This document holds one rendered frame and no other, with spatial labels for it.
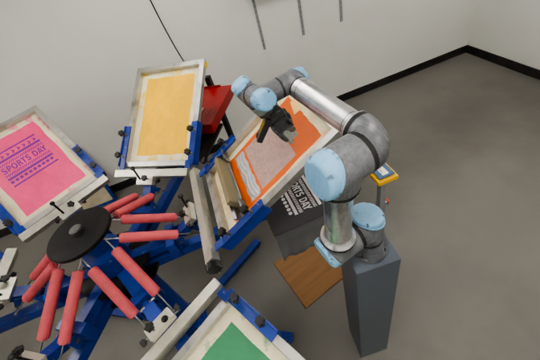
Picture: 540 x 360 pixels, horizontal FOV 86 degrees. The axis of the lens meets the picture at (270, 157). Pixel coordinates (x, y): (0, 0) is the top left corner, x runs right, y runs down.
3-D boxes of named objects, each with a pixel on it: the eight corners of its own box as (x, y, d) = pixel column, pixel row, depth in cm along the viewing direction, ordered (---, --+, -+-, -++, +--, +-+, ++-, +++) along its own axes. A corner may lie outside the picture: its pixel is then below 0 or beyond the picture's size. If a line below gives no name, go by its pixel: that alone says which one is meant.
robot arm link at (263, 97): (282, 79, 91) (267, 75, 100) (252, 95, 88) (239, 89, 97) (289, 102, 95) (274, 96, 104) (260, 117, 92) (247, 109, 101)
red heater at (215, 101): (193, 98, 289) (188, 87, 281) (235, 94, 276) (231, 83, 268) (166, 137, 246) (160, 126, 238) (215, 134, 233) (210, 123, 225)
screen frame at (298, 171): (293, 78, 162) (289, 74, 160) (347, 131, 119) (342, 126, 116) (209, 173, 183) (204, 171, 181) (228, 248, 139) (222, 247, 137)
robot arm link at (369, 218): (391, 235, 106) (394, 213, 97) (364, 255, 102) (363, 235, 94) (367, 214, 114) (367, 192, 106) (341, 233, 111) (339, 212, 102)
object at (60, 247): (208, 289, 245) (117, 186, 156) (216, 339, 215) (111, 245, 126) (163, 309, 241) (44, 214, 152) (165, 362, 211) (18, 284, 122)
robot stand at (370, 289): (386, 348, 187) (401, 259, 109) (361, 357, 187) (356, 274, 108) (373, 320, 201) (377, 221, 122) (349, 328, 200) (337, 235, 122)
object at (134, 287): (183, 195, 200) (176, 184, 192) (198, 304, 141) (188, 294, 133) (67, 243, 192) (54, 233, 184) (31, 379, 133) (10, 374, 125)
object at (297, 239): (345, 227, 192) (341, 193, 168) (352, 238, 185) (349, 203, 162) (282, 255, 187) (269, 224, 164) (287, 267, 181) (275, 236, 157)
